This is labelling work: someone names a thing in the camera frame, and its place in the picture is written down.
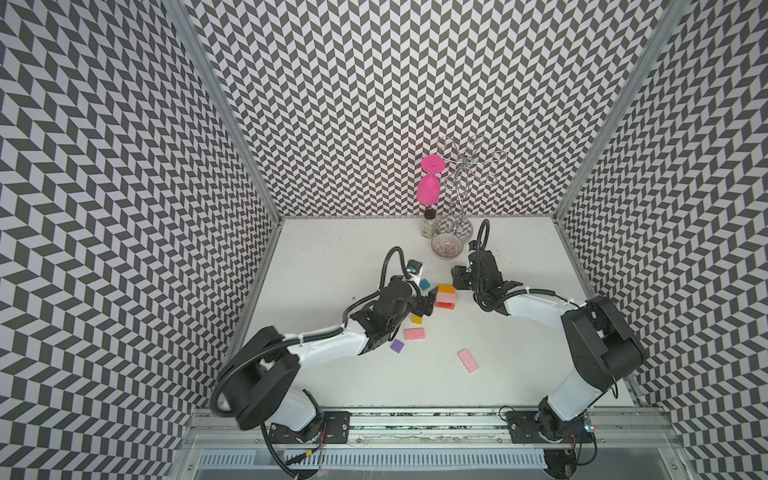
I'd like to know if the corner metal post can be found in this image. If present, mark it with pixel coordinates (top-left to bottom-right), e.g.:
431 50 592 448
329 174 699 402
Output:
163 0 282 223
552 0 691 224

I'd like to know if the pink lamp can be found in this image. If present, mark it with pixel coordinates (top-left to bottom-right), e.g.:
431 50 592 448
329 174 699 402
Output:
417 155 446 206

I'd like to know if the chrome wire stand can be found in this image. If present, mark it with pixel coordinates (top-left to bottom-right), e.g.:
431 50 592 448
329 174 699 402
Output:
437 136 509 244

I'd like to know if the metal base rail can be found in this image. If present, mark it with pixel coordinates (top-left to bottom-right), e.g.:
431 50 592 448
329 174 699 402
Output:
168 406 693 479

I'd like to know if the pink half-round wood block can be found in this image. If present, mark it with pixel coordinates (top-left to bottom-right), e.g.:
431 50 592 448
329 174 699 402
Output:
436 291 456 306

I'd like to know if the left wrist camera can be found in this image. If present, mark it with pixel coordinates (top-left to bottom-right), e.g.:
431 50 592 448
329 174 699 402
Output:
405 259 423 282

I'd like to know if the glass spice jar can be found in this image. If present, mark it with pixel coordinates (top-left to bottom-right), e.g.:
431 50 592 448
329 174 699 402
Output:
421 206 438 239

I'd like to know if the striped ceramic bowl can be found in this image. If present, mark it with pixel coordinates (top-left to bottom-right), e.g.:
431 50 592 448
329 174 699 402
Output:
430 233 464 260

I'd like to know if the right corner metal post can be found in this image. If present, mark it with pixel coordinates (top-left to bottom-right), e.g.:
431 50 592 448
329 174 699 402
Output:
552 0 691 224

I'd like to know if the pink rectangular wood block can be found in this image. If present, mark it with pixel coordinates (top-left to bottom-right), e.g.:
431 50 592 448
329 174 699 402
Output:
404 328 426 341

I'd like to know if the left corner metal post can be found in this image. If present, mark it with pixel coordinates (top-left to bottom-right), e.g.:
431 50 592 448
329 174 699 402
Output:
163 0 282 223

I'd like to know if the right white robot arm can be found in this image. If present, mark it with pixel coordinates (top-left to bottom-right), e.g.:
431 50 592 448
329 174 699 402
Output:
451 241 649 443

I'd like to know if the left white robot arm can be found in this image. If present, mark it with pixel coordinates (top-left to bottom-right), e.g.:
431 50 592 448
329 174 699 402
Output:
209 275 438 442

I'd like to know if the purple wood cube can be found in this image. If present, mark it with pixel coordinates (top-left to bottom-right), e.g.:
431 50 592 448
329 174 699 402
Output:
391 339 405 353

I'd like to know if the orange wood block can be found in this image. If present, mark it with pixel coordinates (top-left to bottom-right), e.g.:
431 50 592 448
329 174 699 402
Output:
437 284 456 294

